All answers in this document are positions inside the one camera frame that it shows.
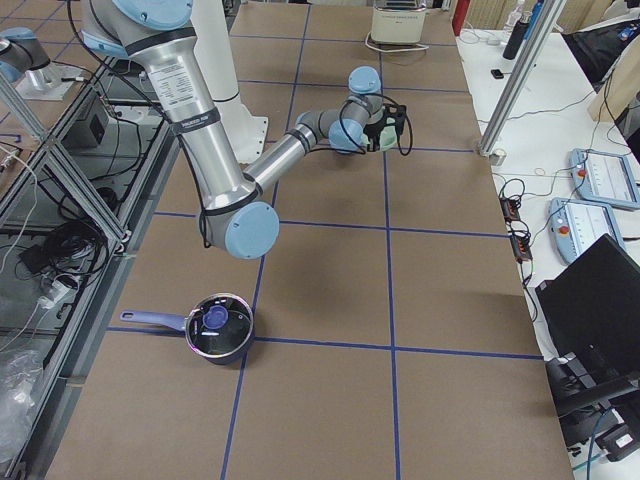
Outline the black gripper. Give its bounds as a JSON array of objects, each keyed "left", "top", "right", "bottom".
[{"left": 363, "top": 115, "right": 386, "bottom": 151}]

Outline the green bowl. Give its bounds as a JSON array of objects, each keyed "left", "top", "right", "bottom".
[{"left": 367, "top": 127, "right": 397, "bottom": 152}]

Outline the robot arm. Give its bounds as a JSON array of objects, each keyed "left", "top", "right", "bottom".
[
  {"left": 81, "top": 1, "right": 386, "bottom": 259},
  {"left": 1, "top": 27, "right": 71, "bottom": 101}
]

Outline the cream toaster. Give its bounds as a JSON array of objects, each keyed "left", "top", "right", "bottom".
[{"left": 370, "top": 0, "right": 427, "bottom": 45}]

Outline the brown paper table cover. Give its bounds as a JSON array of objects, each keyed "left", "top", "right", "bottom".
[{"left": 47, "top": 3, "right": 571, "bottom": 479}]

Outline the orange black usb hub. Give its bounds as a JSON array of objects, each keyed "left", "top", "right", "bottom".
[{"left": 499, "top": 197, "right": 533, "bottom": 264}]

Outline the dark water bottle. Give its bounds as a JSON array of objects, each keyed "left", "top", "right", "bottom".
[{"left": 502, "top": 12, "right": 531, "bottom": 60}]

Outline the blue teach pendant near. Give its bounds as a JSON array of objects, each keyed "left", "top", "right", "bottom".
[{"left": 549, "top": 197, "right": 626, "bottom": 264}]

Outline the blue teach pendant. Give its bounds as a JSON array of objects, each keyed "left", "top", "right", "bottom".
[
  {"left": 568, "top": 149, "right": 639, "bottom": 211},
  {"left": 549, "top": 197, "right": 626, "bottom": 264}
]

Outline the blue teach pendant far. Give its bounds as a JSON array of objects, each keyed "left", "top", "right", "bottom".
[{"left": 568, "top": 149, "right": 639, "bottom": 211}]

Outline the blue saucepan with glass lid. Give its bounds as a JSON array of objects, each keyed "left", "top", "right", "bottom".
[{"left": 120, "top": 293, "right": 255, "bottom": 365}]

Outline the black laptop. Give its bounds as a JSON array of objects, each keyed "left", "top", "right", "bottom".
[{"left": 536, "top": 234, "right": 639, "bottom": 372}]

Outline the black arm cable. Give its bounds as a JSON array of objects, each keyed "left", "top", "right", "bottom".
[{"left": 314, "top": 92, "right": 414, "bottom": 156}]

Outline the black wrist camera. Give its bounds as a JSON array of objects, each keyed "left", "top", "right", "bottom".
[{"left": 384, "top": 103, "right": 407, "bottom": 136}]

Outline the white toaster power cord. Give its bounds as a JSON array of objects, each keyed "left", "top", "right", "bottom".
[{"left": 364, "top": 32, "right": 430, "bottom": 52}]

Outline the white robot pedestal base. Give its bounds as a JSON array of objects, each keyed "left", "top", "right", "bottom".
[{"left": 191, "top": 0, "right": 268, "bottom": 164}]

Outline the aluminium frame post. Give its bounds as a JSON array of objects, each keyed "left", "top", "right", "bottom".
[{"left": 477, "top": 0, "right": 567, "bottom": 157}]

